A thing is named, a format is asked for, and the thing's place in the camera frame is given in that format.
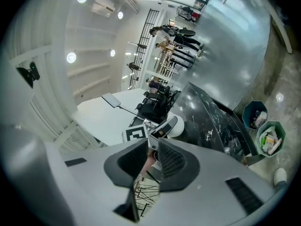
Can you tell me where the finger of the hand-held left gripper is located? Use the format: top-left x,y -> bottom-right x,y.
150,115 -> 179,137

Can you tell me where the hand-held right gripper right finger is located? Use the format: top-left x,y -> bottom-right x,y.
157,137 -> 201,192

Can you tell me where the pink bucket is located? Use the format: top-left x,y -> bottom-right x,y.
140,153 -> 155,175

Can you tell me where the dark teal waste bin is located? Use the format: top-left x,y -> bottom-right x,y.
241,100 -> 269,130

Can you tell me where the white wooden rack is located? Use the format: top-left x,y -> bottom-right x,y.
153,48 -> 180,80

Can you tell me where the white light panel on stand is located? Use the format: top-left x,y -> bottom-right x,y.
101,92 -> 140,118

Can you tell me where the black wire stand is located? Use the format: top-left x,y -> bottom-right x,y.
135,182 -> 161,218

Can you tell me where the light green waste bin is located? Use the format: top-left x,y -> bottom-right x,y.
255,120 -> 287,159

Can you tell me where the black metal railing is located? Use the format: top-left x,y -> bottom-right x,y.
127,8 -> 163,90

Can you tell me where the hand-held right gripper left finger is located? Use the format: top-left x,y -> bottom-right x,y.
104,138 -> 150,223

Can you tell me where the black marble counter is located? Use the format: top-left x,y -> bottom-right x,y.
173,81 -> 266,167

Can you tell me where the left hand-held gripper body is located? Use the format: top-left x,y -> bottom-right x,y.
121,123 -> 163,151

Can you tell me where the white air conditioner unit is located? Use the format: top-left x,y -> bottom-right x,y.
91,0 -> 117,18

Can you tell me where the black office chair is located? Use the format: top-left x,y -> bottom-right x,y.
135,86 -> 170,125
162,88 -> 182,109

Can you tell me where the person's white shoe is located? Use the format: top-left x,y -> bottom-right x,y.
273,167 -> 288,187

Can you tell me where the black wall mounted device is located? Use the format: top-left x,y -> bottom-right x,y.
16,61 -> 41,89

